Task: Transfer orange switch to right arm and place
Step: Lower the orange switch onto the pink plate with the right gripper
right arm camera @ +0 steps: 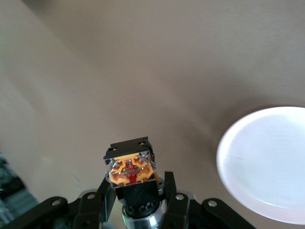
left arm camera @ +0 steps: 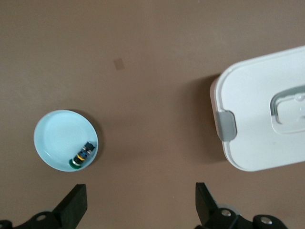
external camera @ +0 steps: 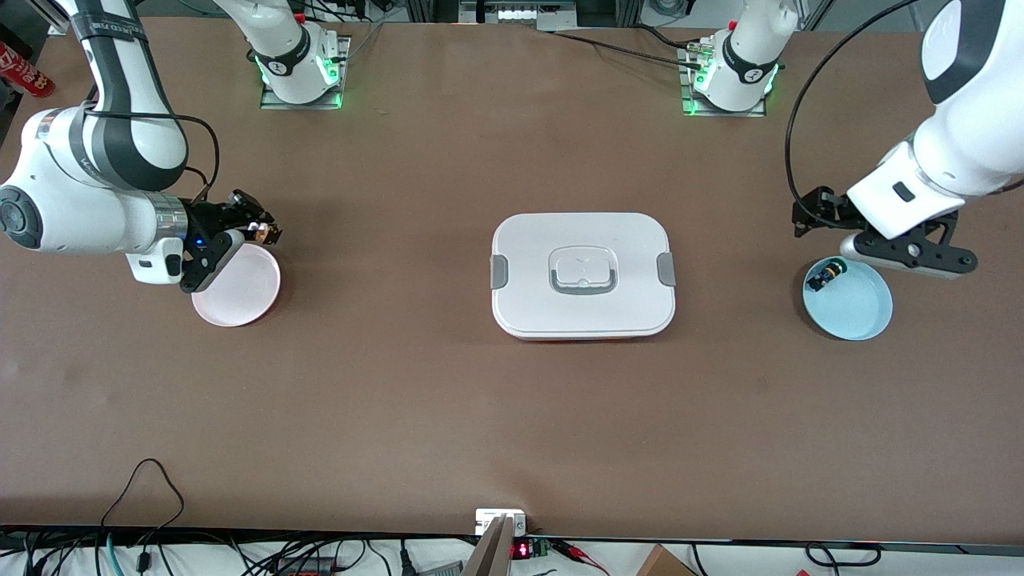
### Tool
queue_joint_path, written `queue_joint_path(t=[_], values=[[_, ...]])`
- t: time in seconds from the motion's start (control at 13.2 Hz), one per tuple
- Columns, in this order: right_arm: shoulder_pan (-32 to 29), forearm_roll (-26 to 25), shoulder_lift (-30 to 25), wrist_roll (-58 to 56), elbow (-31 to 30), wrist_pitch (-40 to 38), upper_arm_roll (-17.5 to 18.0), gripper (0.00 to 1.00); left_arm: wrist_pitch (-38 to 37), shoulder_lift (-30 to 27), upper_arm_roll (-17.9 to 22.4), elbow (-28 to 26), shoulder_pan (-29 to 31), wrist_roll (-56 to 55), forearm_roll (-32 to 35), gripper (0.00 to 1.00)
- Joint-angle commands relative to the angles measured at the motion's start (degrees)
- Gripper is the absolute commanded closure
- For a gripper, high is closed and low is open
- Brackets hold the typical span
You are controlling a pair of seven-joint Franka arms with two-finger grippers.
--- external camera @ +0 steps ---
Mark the short aluminium frame rail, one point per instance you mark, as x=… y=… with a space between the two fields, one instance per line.
x=50 y=14

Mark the green push-button switch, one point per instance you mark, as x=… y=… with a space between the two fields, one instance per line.
x=826 y=275

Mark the light blue round plate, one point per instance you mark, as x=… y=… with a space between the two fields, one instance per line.
x=856 y=308

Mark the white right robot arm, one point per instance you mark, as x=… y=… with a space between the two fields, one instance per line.
x=80 y=216

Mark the brown cardboard box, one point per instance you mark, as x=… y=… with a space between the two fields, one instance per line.
x=662 y=562

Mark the red clip leads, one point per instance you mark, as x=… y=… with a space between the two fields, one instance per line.
x=580 y=554

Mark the pink round plate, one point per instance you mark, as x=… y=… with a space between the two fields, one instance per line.
x=244 y=296

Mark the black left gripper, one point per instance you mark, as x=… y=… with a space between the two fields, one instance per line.
x=818 y=210

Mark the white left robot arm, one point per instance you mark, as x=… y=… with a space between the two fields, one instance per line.
x=960 y=152

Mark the red can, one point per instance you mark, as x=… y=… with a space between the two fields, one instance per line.
x=28 y=74

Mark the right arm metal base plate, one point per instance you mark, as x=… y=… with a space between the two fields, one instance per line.
x=276 y=102

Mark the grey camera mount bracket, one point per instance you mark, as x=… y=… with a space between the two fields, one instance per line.
x=494 y=552

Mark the red digit display board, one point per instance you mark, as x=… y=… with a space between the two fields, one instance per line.
x=524 y=550

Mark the white power strip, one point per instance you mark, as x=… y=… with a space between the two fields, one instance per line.
x=520 y=14

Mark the white lidded lunch box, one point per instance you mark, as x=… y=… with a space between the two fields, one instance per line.
x=582 y=308

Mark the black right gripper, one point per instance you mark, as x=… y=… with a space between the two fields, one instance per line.
x=206 y=219

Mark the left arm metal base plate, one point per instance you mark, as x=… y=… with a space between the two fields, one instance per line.
x=744 y=113

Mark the orange push-button switch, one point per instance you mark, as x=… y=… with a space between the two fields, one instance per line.
x=266 y=234

